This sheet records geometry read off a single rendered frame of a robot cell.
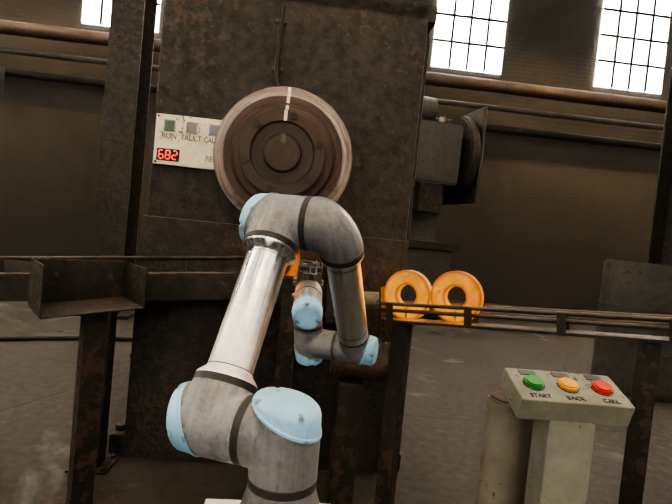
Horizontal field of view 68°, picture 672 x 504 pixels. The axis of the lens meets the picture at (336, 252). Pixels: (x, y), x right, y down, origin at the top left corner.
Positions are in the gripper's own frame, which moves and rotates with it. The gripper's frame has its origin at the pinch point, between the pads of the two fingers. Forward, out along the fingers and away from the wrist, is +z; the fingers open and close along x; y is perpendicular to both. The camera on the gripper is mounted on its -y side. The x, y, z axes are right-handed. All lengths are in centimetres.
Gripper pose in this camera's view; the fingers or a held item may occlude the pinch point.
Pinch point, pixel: (308, 272)
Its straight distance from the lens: 158.1
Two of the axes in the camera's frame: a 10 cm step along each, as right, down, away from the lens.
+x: -9.9, -1.1, -0.7
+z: -0.3, -3.3, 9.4
